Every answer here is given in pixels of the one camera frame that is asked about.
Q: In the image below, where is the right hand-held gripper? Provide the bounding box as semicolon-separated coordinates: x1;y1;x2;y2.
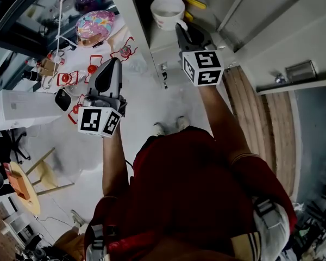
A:
175;22;225;88

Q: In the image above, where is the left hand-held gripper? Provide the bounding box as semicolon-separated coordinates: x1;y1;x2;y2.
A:
77;57;128;139

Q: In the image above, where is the white mug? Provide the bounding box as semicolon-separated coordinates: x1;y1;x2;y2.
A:
150;0;190;32

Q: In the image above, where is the grey metal locker cabinet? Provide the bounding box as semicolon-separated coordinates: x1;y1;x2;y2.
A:
103;0;326;95

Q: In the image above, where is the person's left forearm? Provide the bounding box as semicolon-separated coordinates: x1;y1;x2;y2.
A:
101;122;133;198

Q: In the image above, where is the white appliance door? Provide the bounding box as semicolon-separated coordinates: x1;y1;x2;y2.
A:
217;0;326;95

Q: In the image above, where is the small black rounded device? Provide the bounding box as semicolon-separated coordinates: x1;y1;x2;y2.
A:
55;88;72;111

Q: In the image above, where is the small white red-capped bottle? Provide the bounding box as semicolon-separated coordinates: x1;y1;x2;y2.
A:
47;52;66;65

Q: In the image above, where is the brown cardboard box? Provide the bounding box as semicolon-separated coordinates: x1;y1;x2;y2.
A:
37;58;60;77

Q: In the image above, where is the black cylindrical flask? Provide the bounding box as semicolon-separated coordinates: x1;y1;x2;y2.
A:
21;70;43;82

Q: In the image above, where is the person's left white shoe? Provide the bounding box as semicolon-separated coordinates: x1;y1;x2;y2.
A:
153;121;166;135

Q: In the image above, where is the person's white shoe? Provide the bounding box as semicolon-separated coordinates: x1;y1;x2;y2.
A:
153;121;166;135
176;116;191;132

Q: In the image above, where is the person's right white shoe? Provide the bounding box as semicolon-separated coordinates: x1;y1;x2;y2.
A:
176;116;191;132

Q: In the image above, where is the large white carton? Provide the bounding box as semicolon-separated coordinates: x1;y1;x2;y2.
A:
0;89;64;133

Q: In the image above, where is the pale wooden stool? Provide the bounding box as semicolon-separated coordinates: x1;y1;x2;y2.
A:
26;147;76;197

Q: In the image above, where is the black office chair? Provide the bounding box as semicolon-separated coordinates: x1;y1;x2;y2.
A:
0;129;31;165

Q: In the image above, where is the brown wooden slat panel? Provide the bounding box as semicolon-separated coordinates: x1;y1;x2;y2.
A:
222;66;297;197

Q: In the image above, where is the person's red shirt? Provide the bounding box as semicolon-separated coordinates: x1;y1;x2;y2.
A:
84;126;298;261

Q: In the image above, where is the orange box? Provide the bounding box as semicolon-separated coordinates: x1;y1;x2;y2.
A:
5;170;31;201

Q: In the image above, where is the round wooden side table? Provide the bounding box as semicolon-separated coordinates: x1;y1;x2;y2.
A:
9;161;41;216

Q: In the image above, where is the white shelf unit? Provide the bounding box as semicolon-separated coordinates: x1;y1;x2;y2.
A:
1;210;35;244

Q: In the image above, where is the clear jug red handle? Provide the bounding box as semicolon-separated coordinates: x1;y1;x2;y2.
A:
56;70;79;87
84;54;103;84
67;94;85;125
110;36;139;63

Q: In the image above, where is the white rope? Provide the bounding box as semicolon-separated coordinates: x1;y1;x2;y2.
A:
45;0;78;91

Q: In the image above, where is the metal recessed door handle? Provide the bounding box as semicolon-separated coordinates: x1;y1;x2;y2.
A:
285;60;317;83

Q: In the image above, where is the grey white backpack strap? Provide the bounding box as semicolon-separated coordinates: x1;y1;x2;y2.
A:
85;223;109;261
251;196;291;260

